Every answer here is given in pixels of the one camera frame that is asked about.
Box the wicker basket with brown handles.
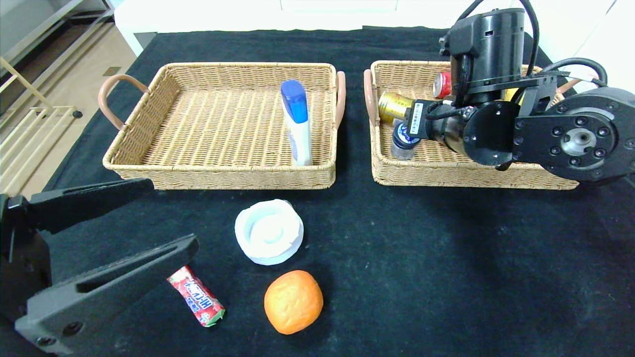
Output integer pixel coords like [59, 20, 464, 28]
[98, 62, 346, 191]
[363, 60, 612, 191]

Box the grey metal shelf unit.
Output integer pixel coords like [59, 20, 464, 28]
[0, 0, 116, 117]

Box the white round ashtray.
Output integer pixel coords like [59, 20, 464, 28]
[235, 199, 304, 266]

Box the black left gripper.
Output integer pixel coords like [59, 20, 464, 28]
[0, 178, 192, 357]

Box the orange fruit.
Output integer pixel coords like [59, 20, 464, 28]
[264, 270, 324, 335]

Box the white lotion bottle blue cap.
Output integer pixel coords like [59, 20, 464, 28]
[280, 80, 314, 167]

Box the small blue lidded jar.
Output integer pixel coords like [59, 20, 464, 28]
[391, 120, 421, 161]

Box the light wooden slatted rack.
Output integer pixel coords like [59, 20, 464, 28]
[0, 57, 83, 196]

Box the red soda can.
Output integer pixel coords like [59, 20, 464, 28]
[433, 71, 453, 99]

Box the red candy pack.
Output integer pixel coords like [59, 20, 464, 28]
[167, 265, 226, 328]

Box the gold drink can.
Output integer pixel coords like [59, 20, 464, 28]
[378, 92, 416, 124]

